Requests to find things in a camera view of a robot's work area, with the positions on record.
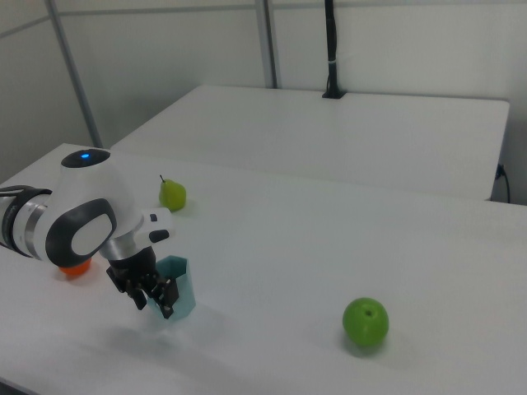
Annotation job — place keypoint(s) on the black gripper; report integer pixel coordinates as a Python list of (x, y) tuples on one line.
[(133, 267)]

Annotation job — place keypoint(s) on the light blue hexagonal mug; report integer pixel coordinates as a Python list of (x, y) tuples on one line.
[(183, 288)]

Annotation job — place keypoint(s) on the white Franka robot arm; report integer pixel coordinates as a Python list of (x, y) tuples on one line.
[(90, 205)]

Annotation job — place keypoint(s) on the orange plastic fruit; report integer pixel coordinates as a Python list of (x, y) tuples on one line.
[(75, 269)]

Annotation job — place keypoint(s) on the green plastic pear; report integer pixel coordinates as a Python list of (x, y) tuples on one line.
[(173, 195)]

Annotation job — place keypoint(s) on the green plastic apple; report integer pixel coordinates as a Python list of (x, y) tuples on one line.
[(365, 323)]

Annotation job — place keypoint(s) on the black pole with white band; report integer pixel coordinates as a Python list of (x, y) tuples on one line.
[(331, 49)]

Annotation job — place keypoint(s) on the grey aluminium partition post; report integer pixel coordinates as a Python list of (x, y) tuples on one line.
[(269, 41), (76, 82)]

